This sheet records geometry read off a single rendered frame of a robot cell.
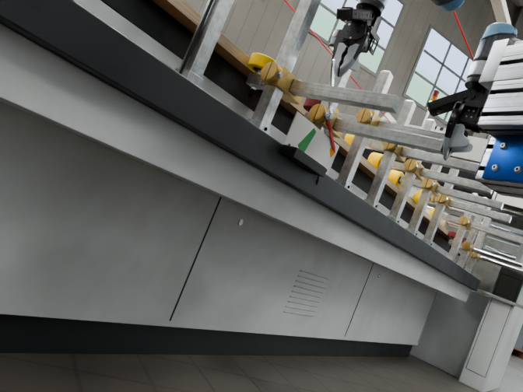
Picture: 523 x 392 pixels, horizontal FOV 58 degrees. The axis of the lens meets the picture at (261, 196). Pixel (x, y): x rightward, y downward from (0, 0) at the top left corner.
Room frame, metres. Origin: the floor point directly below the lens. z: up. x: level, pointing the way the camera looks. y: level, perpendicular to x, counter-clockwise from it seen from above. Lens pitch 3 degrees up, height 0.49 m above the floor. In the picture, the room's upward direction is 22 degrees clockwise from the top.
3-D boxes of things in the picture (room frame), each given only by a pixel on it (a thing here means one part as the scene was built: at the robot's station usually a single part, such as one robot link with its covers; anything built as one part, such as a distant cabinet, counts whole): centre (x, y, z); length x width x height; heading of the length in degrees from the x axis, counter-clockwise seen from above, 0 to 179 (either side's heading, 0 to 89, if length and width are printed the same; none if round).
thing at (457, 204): (2.31, -0.97, 0.95); 0.36 x 0.03 x 0.03; 52
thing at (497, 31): (1.17, -0.41, 1.13); 0.09 x 0.08 x 0.11; 84
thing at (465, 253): (2.95, -1.31, 0.93); 0.03 x 0.03 x 0.48; 52
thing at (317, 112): (1.39, -0.09, 0.85); 0.13 x 0.06 x 0.05; 142
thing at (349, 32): (1.24, -0.08, 1.08); 0.09 x 0.08 x 0.12; 142
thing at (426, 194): (2.16, -0.69, 0.88); 0.03 x 0.03 x 0.48; 52
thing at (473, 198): (2.16, -0.77, 0.95); 0.50 x 0.04 x 0.04; 52
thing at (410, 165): (1.98, -0.56, 0.95); 0.13 x 0.06 x 0.05; 142
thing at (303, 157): (1.28, -0.09, 0.68); 0.22 x 0.05 x 0.05; 142
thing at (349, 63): (1.23, -0.09, 0.97); 0.06 x 0.03 x 0.09; 142
